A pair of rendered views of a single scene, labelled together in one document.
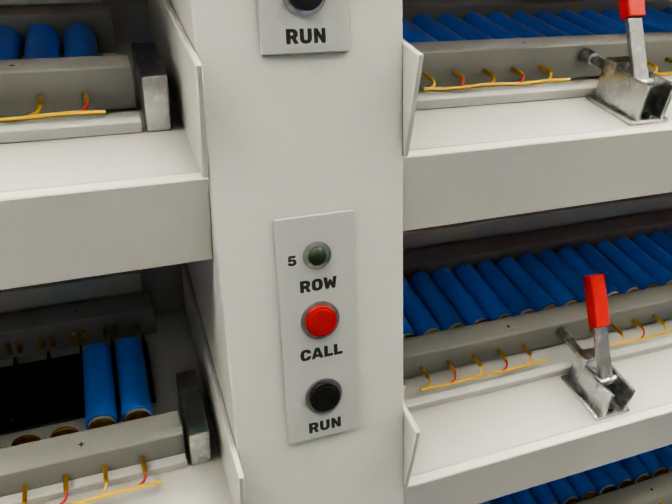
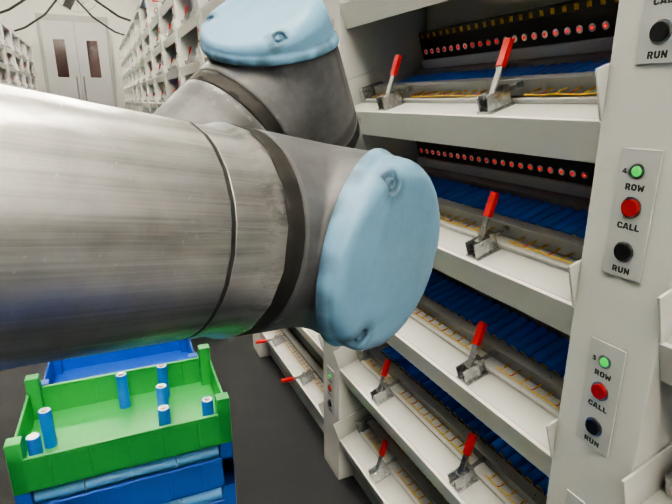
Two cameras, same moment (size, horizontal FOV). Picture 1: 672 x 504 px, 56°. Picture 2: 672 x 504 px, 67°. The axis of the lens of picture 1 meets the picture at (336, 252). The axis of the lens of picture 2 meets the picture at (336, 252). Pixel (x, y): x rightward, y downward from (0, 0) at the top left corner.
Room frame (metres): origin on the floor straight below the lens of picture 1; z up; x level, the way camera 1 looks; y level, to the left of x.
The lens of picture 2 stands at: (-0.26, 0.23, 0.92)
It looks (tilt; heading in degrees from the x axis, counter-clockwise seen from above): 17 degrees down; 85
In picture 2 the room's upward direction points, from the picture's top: straight up
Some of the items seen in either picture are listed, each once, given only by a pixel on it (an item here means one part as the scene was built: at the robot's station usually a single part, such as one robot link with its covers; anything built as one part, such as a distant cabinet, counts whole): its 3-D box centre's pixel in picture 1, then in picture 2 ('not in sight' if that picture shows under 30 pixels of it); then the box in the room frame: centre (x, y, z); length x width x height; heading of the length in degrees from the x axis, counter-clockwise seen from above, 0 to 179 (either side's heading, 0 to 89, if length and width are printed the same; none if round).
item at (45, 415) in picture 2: not in sight; (47, 427); (-0.64, 0.94, 0.44); 0.02 x 0.02 x 0.06
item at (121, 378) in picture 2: not in sight; (123, 389); (-0.56, 1.04, 0.44); 0.02 x 0.02 x 0.06
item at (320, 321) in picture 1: (319, 319); not in sight; (0.29, 0.01, 1.02); 0.02 x 0.01 x 0.02; 109
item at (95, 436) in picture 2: not in sight; (126, 407); (-0.54, 0.98, 0.44); 0.30 x 0.20 x 0.08; 18
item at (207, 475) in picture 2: not in sight; (132, 449); (-0.54, 0.98, 0.36); 0.30 x 0.20 x 0.08; 18
